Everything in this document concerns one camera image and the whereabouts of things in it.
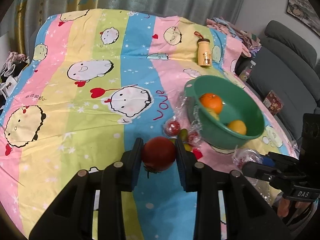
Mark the large orange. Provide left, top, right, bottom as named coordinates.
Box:
left=199, top=93, right=223, bottom=114

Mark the small green fruit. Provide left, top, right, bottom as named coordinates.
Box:
left=177, top=128, right=188, bottom=143

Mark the plastic red fruit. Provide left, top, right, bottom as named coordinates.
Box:
left=164, top=119, right=181, bottom=137

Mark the red tomato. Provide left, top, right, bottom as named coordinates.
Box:
left=141, top=137, right=176, bottom=173

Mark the yellow lemon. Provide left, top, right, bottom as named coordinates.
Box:
left=227, top=120, right=247, bottom=135

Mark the red patterned packet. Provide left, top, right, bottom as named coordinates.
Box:
left=263, top=90, right=284, bottom=116

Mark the green plastic bowl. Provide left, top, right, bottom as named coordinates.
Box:
left=184, top=75, right=265, bottom=150

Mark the yellow green pear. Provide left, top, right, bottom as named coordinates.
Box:
left=206, top=107, right=220, bottom=121

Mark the clear drink bottle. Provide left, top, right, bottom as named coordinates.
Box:
left=239, top=60, right=256, bottom=82

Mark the grey sofa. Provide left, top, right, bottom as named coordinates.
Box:
left=247, top=20, right=319, bottom=141

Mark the pile of folded clothes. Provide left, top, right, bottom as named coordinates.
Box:
left=206, top=17, right=262, bottom=58

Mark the colourful striped cartoon cloth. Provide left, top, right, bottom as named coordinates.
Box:
left=0, top=8, right=299, bottom=240

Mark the yellow cartoon bottle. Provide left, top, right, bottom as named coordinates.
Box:
left=194, top=31, right=212, bottom=67

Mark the cluttered side shelf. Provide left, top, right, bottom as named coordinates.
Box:
left=1, top=51, right=30, bottom=112

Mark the framed landscape picture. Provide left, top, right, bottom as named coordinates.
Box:
left=286, top=0, right=319, bottom=36

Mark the yellow patterned curtain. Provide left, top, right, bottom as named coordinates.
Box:
left=12, top=0, right=98, bottom=55

